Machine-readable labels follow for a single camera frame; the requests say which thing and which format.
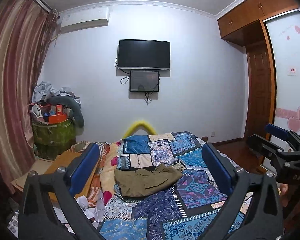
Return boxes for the khaki cargo pants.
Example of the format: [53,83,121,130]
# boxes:
[115,164,183,198]

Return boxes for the person right hand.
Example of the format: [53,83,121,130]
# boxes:
[280,184,290,207]

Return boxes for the wooden door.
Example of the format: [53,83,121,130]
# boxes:
[244,42,271,139]

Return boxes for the white crumpled cloth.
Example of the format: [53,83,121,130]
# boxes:
[76,190,105,223]

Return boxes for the wooden lap tray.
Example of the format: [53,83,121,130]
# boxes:
[43,151,101,203]

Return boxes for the green storage basket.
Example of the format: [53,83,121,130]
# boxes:
[32,120,76,160]

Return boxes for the blue patchwork quilt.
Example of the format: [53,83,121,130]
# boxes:
[98,131,227,239]

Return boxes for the orange box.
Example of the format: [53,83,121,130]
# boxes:
[49,114,68,124]

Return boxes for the frosted sliding wardrobe door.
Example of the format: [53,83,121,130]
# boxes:
[264,9,300,135]

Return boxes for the black folded garment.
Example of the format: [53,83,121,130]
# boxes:
[117,166,157,172]

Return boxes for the grey stuffed toy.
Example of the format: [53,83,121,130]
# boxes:
[47,96,84,128]

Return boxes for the wooden overhead cabinet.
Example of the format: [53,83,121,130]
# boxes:
[218,0,299,47]

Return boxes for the yellow curved pillow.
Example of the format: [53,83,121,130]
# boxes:
[122,120,157,138]

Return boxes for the striped red curtain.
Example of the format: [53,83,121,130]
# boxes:
[0,0,58,192]

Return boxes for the white air conditioner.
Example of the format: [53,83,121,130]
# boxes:
[60,7,110,34]

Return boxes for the small black wall monitor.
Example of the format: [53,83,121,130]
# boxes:
[129,70,160,93]

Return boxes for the wall mounted black television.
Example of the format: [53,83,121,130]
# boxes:
[117,40,171,70]

